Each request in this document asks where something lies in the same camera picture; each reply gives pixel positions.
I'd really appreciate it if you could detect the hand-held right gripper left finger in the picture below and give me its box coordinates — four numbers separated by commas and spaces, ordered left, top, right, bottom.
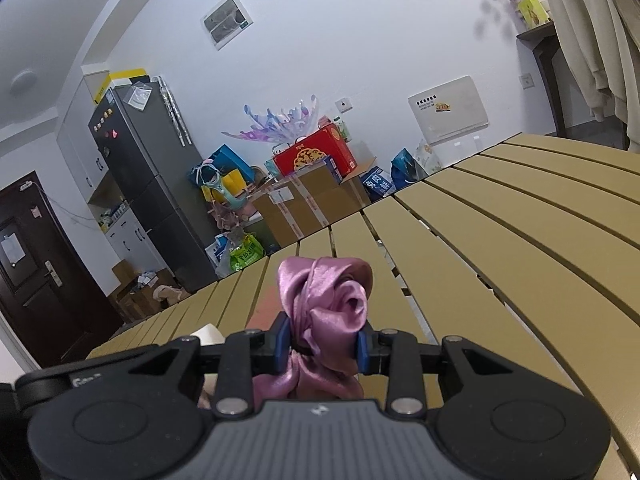
128, 311, 291, 418

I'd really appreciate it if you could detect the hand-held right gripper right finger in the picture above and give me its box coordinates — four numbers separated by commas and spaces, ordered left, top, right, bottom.
355, 322, 520, 417

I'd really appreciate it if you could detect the purple satin scrunchie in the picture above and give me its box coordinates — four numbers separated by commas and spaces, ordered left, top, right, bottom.
250, 256, 374, 402

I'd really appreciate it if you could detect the small cream object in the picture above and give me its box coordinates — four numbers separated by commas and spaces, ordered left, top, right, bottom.
191, 324, 224, 346

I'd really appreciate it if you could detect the green plastic bag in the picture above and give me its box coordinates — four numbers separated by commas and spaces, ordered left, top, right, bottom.
229, 234, 266, 273

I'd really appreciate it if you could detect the dark brown door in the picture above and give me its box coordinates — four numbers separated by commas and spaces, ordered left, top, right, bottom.
0, 171, 124, 368

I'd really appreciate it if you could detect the blue white plastic package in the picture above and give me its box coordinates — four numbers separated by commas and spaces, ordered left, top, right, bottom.
206, 234, 236, 267

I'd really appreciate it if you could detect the small open cardboard box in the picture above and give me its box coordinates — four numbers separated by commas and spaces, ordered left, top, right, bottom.
111, 260, 177, 322

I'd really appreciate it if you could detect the teal ribbon bag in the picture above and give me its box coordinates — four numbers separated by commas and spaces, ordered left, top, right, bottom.
196, 157, 251, 211

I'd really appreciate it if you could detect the yellow gift bag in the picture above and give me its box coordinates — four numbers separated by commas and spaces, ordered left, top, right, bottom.
220, 170, 246, 196

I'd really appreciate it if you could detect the blue white carton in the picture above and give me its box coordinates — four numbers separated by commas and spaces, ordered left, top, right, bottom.
361, 166, 397, 199

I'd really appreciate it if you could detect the tan folding table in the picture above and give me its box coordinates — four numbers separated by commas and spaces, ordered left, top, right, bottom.
86, 132, 640, 480

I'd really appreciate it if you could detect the blue shopping bag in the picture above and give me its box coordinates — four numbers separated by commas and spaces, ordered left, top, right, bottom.
391, 148, 423, 191

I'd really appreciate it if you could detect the red gift box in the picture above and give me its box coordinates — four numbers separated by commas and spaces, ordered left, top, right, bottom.
272, 124, 359, 177

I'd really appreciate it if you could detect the white green bag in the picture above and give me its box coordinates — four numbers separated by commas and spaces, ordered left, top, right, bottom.
414, 140, 444, 177

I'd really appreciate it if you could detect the grey refrigerator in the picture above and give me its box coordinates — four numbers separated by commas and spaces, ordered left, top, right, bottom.
88, 80, 219, 294

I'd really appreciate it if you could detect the iridescent foil decoration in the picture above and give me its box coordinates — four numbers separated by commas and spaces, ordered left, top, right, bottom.
222, 94, 321, 149

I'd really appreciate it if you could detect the shiny wrapping paper roll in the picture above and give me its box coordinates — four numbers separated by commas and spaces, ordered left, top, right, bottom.
158, 76, 194, 149

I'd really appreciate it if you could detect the round ceiling light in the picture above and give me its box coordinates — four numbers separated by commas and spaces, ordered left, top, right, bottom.
10, 71, 39, 94

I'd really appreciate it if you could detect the yellow white box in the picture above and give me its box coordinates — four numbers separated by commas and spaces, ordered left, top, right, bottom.
94, 67, 150, 104

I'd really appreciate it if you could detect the dark wooden side table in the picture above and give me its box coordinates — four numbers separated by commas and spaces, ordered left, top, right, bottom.
516, 20, 569, 139

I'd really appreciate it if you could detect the cream coat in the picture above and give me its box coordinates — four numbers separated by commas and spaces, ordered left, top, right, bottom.
537, 0, 635, 125

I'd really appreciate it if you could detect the white wall-mounted cover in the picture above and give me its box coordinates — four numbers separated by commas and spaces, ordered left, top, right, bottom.
407, 75, 490, 147

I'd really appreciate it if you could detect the grey white wall panel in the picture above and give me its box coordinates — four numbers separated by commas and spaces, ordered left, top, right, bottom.
201, 0, 254, 51

